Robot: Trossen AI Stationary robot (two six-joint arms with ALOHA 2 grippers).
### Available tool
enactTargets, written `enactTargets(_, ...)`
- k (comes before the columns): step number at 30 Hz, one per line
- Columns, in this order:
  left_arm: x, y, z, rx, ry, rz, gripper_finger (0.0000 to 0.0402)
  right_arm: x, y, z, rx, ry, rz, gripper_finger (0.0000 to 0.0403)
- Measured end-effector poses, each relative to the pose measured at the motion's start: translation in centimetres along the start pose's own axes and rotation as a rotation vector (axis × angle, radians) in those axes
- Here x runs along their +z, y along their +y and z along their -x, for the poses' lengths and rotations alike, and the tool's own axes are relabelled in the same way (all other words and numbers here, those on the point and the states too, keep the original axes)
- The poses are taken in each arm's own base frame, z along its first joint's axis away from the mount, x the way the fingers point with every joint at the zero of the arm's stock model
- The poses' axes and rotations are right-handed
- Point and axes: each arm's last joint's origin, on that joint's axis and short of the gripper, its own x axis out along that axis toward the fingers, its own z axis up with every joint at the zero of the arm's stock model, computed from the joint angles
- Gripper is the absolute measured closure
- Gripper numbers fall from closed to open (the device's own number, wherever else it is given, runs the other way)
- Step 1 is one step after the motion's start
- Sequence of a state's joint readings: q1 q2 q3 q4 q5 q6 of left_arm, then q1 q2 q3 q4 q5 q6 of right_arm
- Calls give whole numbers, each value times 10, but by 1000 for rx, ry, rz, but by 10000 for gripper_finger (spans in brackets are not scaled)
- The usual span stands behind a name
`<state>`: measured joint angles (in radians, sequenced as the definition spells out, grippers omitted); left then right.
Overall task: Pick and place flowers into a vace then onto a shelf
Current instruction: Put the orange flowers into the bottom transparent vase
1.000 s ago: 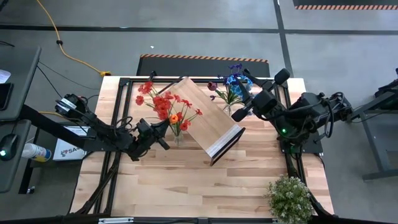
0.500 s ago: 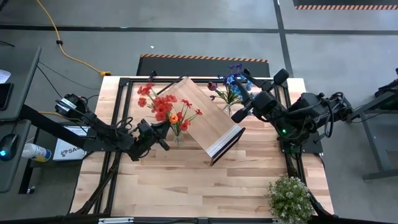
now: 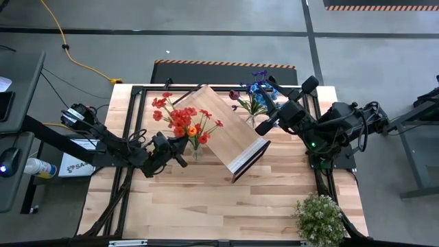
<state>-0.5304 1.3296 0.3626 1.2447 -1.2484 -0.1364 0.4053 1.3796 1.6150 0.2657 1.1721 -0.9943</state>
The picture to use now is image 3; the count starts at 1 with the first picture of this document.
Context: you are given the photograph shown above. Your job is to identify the black striped-edge floor mat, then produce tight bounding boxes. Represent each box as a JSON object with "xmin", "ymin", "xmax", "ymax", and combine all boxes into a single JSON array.
[
  {"xmin": 150, "ymin": 58, "xmax": 298, "ymax": 86},
  {"xmin": 322, "ymin": 0, "xmax": 439, "ymax": 11}
]

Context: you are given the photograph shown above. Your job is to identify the black aluminium table frame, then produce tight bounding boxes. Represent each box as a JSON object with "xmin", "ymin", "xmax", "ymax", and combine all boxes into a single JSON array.
[{"xmin": 78, "ymin": 84, "xmax": 368, "ymax": 241}]

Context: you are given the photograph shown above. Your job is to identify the thin black floor cable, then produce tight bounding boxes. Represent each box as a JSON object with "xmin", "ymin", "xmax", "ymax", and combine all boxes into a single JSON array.
[{"xmin": 40, "ymin": 67, "xmax": 111, "ymax": 110}]

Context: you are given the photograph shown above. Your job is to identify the wooden shelf black metal frame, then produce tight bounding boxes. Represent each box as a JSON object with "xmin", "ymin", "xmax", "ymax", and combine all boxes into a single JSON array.
[{"xmin": 171, "ymin": 84, "xmax": 272, "ymax": 184}]

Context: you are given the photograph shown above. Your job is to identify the grey desk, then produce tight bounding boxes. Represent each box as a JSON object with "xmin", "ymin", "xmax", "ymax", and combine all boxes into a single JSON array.
[{"xmin": 0, "ymin": 50, "xmax": 47, "ymax": 213}]

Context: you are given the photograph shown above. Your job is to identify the orange artificial tulip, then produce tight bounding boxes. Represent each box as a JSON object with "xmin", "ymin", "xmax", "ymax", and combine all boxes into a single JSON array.
[{"xmin": 187, "ymin": 126, "xmax": 199, "ymax": 152}]

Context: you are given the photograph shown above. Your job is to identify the green potted plant white blossoms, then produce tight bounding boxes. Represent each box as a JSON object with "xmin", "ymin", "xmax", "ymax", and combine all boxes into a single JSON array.
[{"xmin": 294, "ymin": 191, "xmax": 348, "ymax": 247}]

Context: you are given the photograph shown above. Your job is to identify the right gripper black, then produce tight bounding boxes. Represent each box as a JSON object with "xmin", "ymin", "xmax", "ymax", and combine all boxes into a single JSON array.
[{"xmin": 255, "ymin": 75, "xmax": 320, "ymax": 137}]

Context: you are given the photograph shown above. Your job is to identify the yellow extension cable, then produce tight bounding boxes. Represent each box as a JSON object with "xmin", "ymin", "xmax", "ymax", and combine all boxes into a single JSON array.
[{"xmin": 38, "ymin": 0, "xmax": 123, "ymax": 86}]

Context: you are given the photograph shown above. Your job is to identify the black computer mouse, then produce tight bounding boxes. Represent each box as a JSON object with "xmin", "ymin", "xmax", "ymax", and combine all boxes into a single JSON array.
[{"xmin": 0, "ymin": 147, "xmax": 21, "ymax": 178}]

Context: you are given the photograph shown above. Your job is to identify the white printed cardboard box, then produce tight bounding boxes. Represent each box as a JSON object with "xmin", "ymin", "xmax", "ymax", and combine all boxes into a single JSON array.
[{"xmin": 58, "ymin": 139, "xmax": 99, "ymax": 178}]

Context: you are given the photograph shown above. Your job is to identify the dark red artificial tulip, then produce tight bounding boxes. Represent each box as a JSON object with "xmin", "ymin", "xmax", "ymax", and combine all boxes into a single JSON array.
[{"xmin": 228, "ymin": 89, "xmax": 254, "ymax": 117}]

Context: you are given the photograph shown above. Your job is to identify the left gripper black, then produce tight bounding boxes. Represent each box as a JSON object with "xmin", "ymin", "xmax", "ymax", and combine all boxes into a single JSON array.
[{"xmin": 141, "ymin": 132, "xmax": 189, "ymax": 178}]

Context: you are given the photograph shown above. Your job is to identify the black phone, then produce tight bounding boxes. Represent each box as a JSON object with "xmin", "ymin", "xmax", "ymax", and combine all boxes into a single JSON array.
[{"xmin": 0, "ymin": 91, "xmax": 16, "ymax": 123}]

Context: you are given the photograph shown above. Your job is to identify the white spray bottle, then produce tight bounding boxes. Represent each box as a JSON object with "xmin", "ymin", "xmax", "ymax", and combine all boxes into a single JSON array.
[{"xmin": 23, "ymin": 157, "xmax": 58, "ymax": 180}]

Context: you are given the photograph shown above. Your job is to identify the purple artificial flower bunch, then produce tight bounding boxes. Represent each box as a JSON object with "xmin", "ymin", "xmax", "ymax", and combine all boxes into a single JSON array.
[{"xmin": 231, "ymin": 70, "xmax": 268, "ymax": 113}]

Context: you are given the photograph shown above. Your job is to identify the silver metal bracket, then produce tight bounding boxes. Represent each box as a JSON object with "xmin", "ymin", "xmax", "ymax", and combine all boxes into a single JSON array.
[{"xmin": 108, "ymin": 239, "xmax": 149, "ymax": 247}]

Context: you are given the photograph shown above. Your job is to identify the small red flower bunch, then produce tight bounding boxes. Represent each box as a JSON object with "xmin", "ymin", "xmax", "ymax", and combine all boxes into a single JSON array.
[{"xmin": 152, "ymin": 91, "xmax": 193, "ymax": 148}]

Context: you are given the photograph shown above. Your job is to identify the large red flower bunch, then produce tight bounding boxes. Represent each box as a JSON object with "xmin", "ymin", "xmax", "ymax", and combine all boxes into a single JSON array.
[{"xmin": 169, "ymin": 106, "xmax": 224, "ymax": 152}]

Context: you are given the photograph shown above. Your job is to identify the black metal stand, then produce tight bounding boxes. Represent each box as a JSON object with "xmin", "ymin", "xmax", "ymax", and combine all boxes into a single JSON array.
[{"xmin": 399, "ymin": 75, "xmax": 439, "ymax": 200}]

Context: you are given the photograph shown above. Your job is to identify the blue artificial flower bunch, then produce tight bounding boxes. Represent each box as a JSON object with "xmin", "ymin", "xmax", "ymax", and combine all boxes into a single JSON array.
[{"xmin": 248, "ymin": 81, "xmax": 281, "ymax": 110}]

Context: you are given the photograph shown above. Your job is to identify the white paper sheet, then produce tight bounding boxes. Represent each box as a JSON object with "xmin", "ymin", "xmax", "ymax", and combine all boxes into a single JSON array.
[{"xmin": 0, "ymin": 75, "xmax": 13, "ymax": 93}]

